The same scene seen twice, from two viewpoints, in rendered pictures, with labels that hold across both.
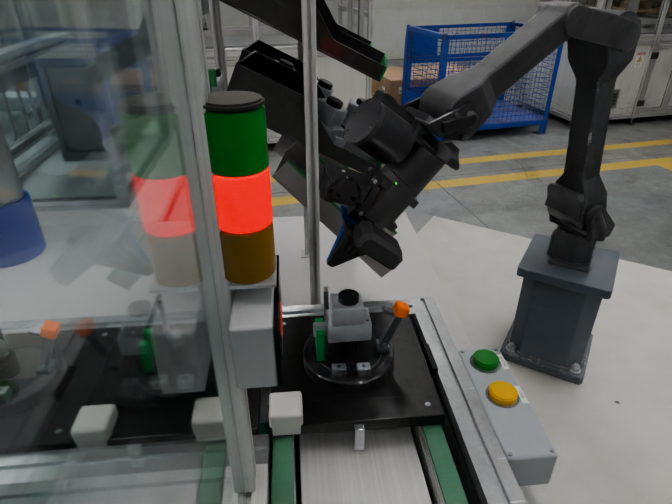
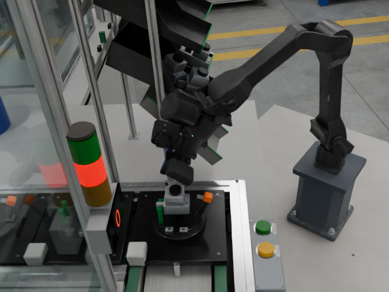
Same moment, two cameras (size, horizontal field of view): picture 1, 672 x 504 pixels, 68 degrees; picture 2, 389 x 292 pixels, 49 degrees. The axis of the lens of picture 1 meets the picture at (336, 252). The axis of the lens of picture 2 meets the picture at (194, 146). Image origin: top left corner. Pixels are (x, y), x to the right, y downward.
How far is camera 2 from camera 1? 0.39 m
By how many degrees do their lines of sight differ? 12
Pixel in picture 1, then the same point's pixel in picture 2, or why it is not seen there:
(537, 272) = (303, 172)
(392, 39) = not seen: outside the picture
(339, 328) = (169, 207)
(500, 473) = not seen: outside the picture
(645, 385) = (377, 244)
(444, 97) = (217, 90)
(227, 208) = (81, 176)
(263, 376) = (105, 249)
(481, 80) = (239, 80)
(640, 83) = not seen: outside the picture
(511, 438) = (261, 277)
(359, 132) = (165, 113)
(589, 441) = (325, 278)
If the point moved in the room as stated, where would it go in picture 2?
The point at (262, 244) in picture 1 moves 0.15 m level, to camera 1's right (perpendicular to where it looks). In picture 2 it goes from (101, 190) to (185, 194)
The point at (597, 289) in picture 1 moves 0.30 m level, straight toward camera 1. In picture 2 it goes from (337, 188) to (274, 270)
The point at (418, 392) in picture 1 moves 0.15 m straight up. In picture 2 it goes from (215, 245) to (213, 203)
